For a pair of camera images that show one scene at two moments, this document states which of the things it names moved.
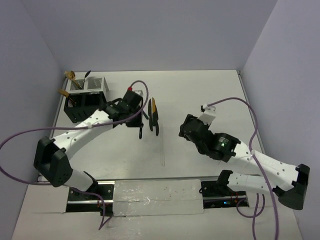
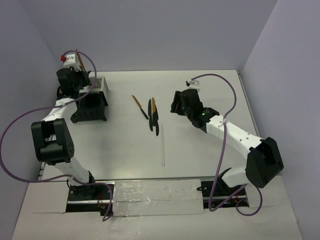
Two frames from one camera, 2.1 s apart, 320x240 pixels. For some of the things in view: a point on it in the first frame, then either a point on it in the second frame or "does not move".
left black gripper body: (135, 122) → (80, 81)
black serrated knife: (150, 115) does not move
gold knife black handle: (154, 112) does not move
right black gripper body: (189, 116) → (186, 112)
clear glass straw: (162, 146) does not move
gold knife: (140, 133) → (81, 62)
